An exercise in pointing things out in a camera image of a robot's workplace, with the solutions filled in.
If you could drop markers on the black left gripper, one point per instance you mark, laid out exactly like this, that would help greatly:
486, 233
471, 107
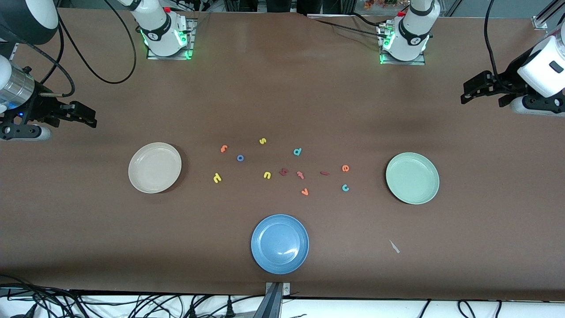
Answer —
507, 82

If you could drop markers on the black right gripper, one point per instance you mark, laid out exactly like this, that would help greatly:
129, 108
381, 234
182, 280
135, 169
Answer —
40, 107

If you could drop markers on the yellow foam letter h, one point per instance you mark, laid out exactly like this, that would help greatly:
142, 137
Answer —
217, 177

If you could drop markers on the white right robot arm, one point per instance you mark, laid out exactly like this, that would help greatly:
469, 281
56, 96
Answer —
159, 31

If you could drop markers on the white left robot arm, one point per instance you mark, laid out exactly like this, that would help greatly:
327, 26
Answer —
412, 35

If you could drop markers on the beige brown plate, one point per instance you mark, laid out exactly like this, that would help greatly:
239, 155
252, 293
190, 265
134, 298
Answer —
154, 168

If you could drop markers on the green plate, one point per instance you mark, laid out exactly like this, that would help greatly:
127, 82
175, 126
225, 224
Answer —
412, 178

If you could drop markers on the orange decoration cluster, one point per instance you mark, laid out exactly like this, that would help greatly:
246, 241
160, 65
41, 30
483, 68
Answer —
379, 3

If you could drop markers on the small white paper scrap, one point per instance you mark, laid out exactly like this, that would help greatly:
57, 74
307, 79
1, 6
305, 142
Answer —
394, 246

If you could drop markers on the brown table cover mat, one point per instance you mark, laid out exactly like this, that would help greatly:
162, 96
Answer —
282, 88

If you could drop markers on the dark red foam letter k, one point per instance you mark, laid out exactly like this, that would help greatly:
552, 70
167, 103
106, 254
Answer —
284, 172

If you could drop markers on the black power plug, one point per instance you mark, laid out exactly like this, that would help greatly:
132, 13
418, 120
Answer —
193, 311
230, 309

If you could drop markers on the blue plate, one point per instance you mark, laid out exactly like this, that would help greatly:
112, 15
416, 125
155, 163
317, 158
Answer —
280, 244

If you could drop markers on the aluminium frame profile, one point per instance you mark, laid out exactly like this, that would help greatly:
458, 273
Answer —
540, 20

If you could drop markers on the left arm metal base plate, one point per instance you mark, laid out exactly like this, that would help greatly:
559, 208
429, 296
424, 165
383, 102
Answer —
399, 62

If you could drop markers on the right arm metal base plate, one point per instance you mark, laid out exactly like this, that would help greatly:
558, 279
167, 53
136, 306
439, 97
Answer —
167, 58

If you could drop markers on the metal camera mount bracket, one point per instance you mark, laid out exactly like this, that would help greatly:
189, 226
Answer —
273, 300

